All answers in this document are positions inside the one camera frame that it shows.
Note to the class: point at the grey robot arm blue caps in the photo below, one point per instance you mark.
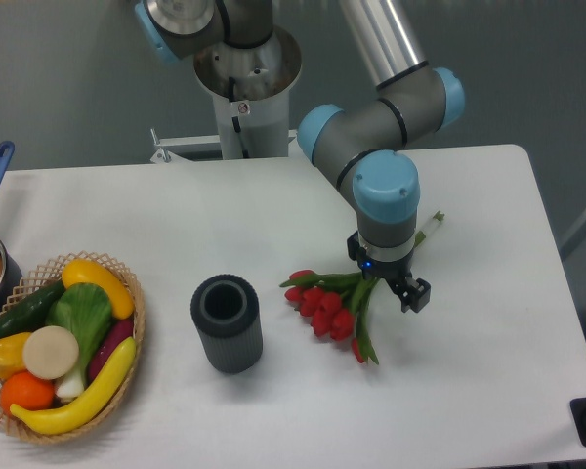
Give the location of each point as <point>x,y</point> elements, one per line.
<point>358,153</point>

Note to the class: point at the red tulip bouquet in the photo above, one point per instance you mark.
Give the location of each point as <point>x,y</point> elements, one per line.
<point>336,306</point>

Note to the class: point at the beige round disc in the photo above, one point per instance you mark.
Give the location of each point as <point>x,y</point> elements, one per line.
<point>50,352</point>

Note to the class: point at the yellow bell pepper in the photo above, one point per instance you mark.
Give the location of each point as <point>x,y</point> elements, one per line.
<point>11,354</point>

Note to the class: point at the green bok choy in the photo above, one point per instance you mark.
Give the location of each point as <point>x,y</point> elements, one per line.
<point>85,311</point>

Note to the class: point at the purple eggplant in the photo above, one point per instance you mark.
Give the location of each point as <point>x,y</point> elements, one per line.
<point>117,333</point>

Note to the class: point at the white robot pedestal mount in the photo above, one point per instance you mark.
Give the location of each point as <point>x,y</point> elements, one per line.
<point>250,95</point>

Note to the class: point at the dark grey ribbed vase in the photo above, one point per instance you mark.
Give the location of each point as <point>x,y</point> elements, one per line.
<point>226,313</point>

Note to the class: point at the green cucumber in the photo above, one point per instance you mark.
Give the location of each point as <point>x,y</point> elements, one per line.
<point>30,313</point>

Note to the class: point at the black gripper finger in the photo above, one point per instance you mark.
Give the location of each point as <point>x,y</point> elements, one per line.
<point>413,293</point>

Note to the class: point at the woven wicker basket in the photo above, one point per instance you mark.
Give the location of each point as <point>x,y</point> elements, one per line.
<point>50,272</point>

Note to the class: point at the yellow banana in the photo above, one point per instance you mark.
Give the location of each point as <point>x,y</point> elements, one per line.
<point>90,403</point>

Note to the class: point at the orange fruit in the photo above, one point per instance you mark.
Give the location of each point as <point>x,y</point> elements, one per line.
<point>28,391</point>

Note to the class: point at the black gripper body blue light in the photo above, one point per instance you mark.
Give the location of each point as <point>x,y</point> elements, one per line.
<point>392,264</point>

